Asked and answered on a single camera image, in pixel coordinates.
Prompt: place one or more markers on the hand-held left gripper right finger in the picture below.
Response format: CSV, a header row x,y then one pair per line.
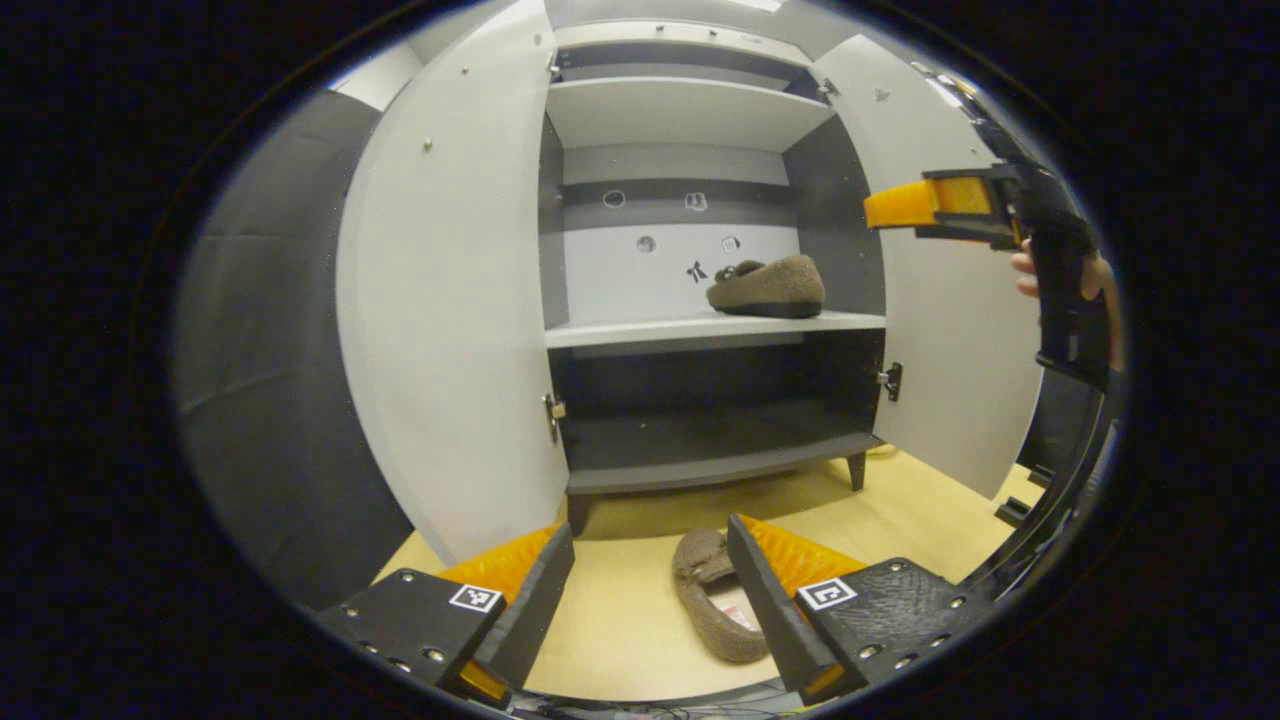
x,y
770,610

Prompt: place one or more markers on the grey shoe cabinet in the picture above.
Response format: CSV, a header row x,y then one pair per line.
x,y
690,110

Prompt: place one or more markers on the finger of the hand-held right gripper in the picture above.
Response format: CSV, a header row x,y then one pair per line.
x,y
950,200

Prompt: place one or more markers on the black backdrop cloth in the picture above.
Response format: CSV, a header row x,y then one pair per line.
x,y
270,350

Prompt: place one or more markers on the brown fuzzy shoe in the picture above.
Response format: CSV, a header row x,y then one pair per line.
x,y
770,290
705,590

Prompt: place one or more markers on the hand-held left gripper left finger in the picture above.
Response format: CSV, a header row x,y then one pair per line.
x,y
530,610

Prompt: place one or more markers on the grey shoe cabinet door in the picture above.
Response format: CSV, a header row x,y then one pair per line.
x,y
450,300
960,380

